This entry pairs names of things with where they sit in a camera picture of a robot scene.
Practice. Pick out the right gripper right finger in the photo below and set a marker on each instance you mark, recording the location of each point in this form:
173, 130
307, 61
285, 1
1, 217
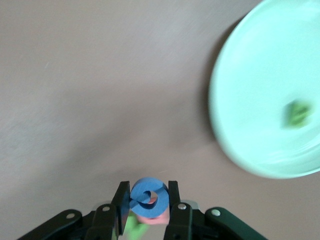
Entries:
182, 225

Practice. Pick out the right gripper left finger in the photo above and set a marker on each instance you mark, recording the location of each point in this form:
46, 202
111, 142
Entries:
105, 225

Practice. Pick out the red capital letter Q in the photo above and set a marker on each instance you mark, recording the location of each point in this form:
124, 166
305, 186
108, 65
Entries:
155, 220

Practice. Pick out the green capital letter N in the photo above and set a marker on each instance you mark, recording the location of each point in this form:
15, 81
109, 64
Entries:
135, 228

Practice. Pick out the blue capital letter G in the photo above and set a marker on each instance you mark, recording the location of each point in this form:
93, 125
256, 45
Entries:
162, 200

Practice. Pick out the green capital letter B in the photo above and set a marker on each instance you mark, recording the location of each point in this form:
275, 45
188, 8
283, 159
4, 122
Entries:
297, 115

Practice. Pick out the light green plate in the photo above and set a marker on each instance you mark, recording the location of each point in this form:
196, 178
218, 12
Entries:
262, 75

